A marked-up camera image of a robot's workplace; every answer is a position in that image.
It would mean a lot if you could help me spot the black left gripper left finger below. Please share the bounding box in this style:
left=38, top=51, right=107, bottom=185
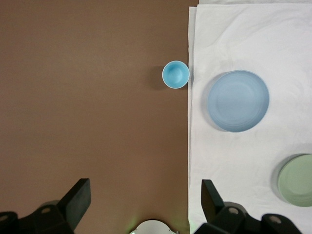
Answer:
left=0, top=178, right=92, bottom=234

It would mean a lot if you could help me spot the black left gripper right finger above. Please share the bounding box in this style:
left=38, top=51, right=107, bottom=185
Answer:
left=192, top=179, right=303, bottom=234

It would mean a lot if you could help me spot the light blue cup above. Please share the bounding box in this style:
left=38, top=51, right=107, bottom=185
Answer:
left=162, top=60, right=190, bottom=89

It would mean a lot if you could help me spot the pale green plate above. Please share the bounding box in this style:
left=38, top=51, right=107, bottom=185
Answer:
left=277, top=153, right=312, bottom=208

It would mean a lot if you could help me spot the light blue plate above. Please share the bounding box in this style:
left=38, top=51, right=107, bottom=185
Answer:
left=206, top=70, right=270, bottom=133

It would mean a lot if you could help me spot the white cloth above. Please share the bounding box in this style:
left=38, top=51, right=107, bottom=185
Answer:
left=187, top=0, right=312, bottom=234

